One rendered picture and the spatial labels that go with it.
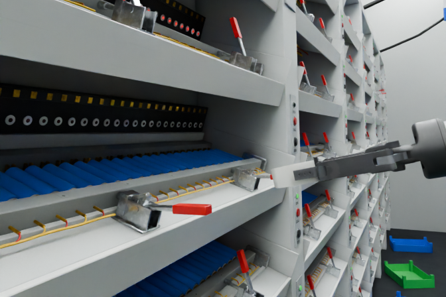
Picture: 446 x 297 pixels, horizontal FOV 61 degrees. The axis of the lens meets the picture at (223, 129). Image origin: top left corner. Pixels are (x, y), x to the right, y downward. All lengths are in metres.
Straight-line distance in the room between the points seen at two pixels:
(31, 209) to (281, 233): 0.54
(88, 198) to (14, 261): 0.09
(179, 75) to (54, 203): 0.19
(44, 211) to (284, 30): 0.58
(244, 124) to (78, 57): 0.51
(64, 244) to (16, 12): 0.17
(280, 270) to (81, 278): 0.54
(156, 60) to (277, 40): 0.43
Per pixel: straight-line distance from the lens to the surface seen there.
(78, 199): 0.36
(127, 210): 0.38
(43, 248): 0.32
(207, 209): 0.33
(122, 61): 0.35
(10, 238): 0.32
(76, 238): 0.34
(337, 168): 0.51
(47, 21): 0.30
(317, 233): 1.04
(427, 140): 0.52
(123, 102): 0.57
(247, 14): 0.81
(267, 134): 0.76
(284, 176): 0.56
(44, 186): 0.38
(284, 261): 0.79
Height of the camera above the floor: 1.02
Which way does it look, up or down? 1 degrees up
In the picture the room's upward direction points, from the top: 2 degrees counter-clockwise
